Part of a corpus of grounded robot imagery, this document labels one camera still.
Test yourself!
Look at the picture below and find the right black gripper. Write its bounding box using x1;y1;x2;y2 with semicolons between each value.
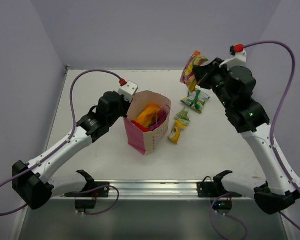
191;58;234;111

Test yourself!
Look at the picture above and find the green snack bag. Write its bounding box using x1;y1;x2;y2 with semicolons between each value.
180;88;210;114

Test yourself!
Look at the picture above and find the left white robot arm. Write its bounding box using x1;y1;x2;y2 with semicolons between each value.
12;90;135;210

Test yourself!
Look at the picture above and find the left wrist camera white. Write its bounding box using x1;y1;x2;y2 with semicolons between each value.
117;81;139;98

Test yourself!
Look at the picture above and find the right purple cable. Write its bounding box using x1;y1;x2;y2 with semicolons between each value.
229;41;300;235

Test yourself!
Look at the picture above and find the aluminium front rail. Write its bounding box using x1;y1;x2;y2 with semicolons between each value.
44;177;268;199

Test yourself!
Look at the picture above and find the colourful candy bag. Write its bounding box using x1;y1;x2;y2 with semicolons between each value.
180;51;208;93

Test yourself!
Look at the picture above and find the yellow snack pack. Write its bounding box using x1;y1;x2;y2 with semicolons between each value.
167;120;187;145

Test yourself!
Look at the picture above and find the purple cable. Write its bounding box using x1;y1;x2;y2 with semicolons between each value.
0;69;126;216
229;41;300;235

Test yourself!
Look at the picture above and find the orange snack bag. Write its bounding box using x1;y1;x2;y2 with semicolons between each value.
134;103;160;128

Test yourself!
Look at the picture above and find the red snack pack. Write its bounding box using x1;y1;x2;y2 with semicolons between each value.
131;120;149;133

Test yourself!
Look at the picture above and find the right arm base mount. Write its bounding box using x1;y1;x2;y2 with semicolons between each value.
196;170;233;198

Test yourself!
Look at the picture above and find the pink and tan paper bag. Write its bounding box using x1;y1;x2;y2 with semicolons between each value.
124;91;172;155

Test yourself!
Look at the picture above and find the magenta snack pack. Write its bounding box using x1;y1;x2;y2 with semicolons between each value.
148;110;167;132

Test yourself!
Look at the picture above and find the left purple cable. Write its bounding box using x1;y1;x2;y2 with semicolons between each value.
0;69;126;216

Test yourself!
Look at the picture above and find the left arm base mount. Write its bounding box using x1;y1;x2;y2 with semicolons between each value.
64;181;111;198

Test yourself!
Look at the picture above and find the small green snack packet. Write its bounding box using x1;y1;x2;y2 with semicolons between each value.
174;107;191;127

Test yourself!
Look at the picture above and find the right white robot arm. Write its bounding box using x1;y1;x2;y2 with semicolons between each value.
193;58;300;215

